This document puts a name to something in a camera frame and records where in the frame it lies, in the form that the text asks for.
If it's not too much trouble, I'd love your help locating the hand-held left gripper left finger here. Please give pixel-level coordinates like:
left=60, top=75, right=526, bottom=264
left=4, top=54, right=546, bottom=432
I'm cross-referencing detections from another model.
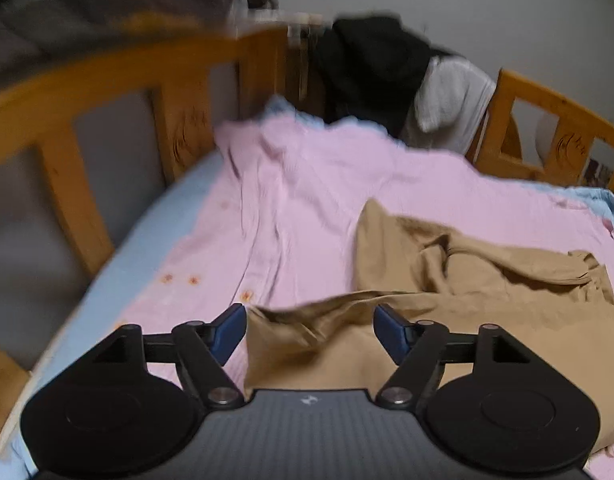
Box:
left=103, top=303, right=248, bottom=411

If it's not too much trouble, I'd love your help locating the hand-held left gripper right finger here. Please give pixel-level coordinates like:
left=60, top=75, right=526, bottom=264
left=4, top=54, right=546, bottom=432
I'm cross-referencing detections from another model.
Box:
left=374, top=303, right=534, bottom=411

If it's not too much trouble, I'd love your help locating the tan zip jacket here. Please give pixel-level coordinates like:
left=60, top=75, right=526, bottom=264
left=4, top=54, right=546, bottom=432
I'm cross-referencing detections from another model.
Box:
left=243, top=198, right=614, bottom=462

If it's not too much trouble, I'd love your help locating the clear plastic bag of clothes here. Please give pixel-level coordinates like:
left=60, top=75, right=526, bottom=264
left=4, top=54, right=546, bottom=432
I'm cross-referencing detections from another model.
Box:
left=0, top=0, right=249, bottom=92

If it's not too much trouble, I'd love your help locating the pink blanket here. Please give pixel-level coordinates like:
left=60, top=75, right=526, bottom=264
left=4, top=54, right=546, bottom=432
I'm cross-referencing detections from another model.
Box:
left=104, top=107, right=614, bottom=480

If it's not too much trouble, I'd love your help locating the white grey cloth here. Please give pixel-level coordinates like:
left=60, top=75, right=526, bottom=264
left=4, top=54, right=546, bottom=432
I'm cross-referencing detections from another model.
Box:
left=401, top=54, right=496, bottom=155

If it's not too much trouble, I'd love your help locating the black garment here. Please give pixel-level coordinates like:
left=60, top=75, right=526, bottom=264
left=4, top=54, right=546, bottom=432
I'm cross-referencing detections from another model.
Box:
left=311, top=11, right=460, bottom=147

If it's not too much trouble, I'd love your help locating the wooden bed frame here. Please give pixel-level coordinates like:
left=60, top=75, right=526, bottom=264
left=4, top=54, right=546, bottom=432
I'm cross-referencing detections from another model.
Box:
left=0, top=94, right=614, bottom=480

